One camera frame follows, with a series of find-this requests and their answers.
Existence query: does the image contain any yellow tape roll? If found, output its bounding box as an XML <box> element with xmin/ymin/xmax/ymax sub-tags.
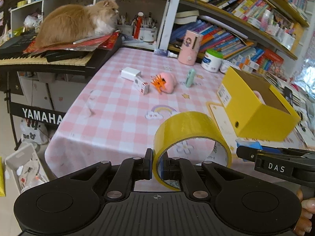
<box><xmin>153</xmin><ymin>111</ymin><xmax>232</xmax><ymax>191</ymax></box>

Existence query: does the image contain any white yellow-bordered mat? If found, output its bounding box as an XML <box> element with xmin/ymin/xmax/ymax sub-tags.
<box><xmin>206</xmin><ymin>102</ymin><xmax>238</xmax><ymax>155</ymax></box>

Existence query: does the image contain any wooden bookshelf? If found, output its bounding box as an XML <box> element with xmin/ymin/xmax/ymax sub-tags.
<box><xmin>158</xmin><ymin>0</ymin><xmax>311</xmax><ymax>62</ymax></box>

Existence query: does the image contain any orange fluffy cat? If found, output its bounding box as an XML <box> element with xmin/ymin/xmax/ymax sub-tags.
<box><xmin>34</xmin><ymin>0</ymin><xmax>119</xmax><ymax>49</ymax></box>

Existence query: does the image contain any yellow cardboard box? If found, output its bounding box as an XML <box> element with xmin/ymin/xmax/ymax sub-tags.
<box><xmin>217</xmin><ymin>67</ymin><xmax>300</xmax><ymax>142</ymax></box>

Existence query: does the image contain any black smartphone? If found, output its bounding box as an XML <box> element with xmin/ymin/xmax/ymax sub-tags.
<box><xmin>283</xmin><ymin>86</ymin><xmax>293</xmax><ymax>106</ymax></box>

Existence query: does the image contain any small white red box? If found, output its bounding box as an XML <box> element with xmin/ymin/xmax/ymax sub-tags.
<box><xmin>133</xmin><ymin>76</ymin><xmax>149</xmax><ymax>95</ymax></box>

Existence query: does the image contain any red paper stack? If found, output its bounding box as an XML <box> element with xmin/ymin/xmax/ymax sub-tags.
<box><xmin>23</xmin><ymin>31</ymin><xmax>121</xmax><ymax>54</ymax></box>

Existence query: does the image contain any pink plush toy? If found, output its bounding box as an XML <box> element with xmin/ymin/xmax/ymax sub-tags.
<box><xmin>158</xmin><ymin>72</ymin><xmax>177</xmax><ymax>94</ymax></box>

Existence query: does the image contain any white jar green lid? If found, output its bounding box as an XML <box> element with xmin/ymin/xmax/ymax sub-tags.
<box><xmin>201</xmin><ymin>49</ymin><xmax>223</xmax><ymax>73</ymax></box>

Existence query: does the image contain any pink cylindrical humidifier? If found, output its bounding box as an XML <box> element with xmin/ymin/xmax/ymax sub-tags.
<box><xmin>178</xmin><ymin>30</ymin><xmax>203</xmax><ymax>66</ymax></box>

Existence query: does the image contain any white power adapter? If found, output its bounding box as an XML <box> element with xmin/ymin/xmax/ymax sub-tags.
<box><xmin>121</xmin><ymin>67</ymin><xmax>141</xmax><ymax>82</ymax></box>

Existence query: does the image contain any black Yamaha keyboard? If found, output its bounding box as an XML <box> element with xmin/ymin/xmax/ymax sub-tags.
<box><xmin>1</xmin><ymin>34</ymin><xmax>122</xmax><ymax>140</ymax></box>

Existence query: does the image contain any pink checkered tablecloth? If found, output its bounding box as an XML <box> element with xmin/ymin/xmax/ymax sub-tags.
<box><xmin>44</xmin><ymin>47</ymin><xmax>315</xmax><ymax>192</ymax></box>

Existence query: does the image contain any right hand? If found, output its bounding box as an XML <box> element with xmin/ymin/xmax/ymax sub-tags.
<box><xmin>294</xmin><ymin>189</ymin><xmax>315</xmax><ymax>236</ymax></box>

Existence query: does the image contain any white storage bin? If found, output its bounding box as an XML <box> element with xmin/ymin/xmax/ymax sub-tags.
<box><xmin>5</xmin><ymin>143</ymin><xmax>49</xmax><ymax>194</ymax></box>

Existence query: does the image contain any white pen holder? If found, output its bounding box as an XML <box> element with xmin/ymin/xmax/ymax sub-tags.
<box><xmin>138</xmin><ymin>27</ymin><xmax>158</xmax><ymax>43</ymax></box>

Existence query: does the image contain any orange hair claw clip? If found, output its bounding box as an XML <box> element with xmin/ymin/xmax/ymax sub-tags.
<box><xmin>151</xmin><ymin>75</ymin><xmax>166</xmax><ymax>94</ymax></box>

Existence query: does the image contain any pink plush in box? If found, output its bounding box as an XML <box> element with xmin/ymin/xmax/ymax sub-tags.
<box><xmin>253</xmin><ymin>91</ymin><xmax>265</xmax><ymax>105</ymax></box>

